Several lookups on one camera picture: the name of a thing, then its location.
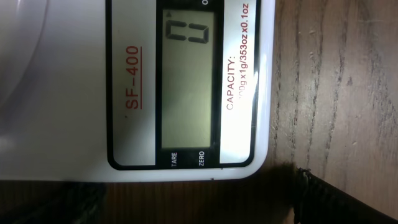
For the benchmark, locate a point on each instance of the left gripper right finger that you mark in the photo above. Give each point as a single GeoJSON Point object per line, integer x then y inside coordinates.
{"type": "Point", "coordinates": [318, 202]}

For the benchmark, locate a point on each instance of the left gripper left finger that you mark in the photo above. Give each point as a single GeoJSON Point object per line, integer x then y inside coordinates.
{"type": "Point", "coordinates": [75, 203]}

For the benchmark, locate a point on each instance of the white digital kitchen scale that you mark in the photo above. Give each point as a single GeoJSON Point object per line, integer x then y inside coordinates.
{"type": "Point", "coordinates": [135, 91]}

